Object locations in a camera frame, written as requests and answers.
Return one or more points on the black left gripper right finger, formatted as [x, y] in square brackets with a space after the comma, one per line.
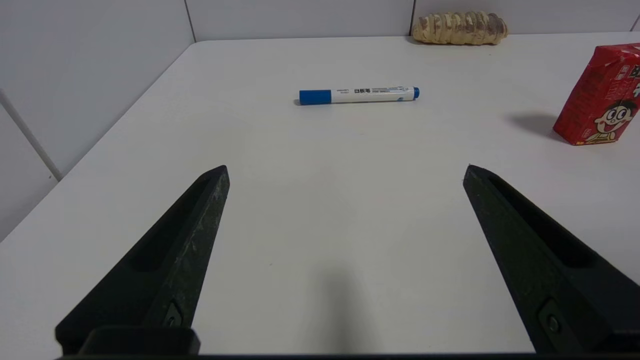
[545, 270]

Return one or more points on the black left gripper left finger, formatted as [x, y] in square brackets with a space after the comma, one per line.
[165, 265]

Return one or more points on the red cartoon milk carton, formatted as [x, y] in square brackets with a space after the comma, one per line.
[600, 97]

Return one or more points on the striped bread roll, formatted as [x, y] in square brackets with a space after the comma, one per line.
[460, 28]

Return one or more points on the blue capped whiteboard marker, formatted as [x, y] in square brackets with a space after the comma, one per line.
[357, 94]

